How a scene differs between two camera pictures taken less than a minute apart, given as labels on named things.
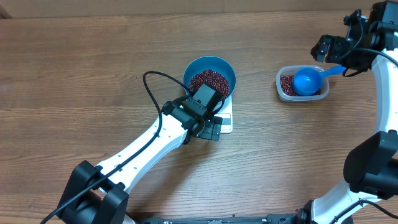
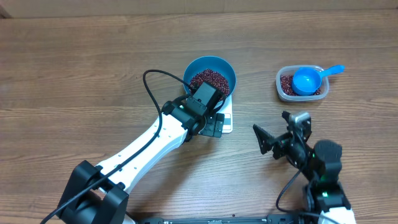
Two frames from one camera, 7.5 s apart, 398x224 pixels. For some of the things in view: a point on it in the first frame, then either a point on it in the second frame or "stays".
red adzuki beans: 286,85 stays
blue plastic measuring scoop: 308,80 stays
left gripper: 211,127 stays
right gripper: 335,45 → 265,139
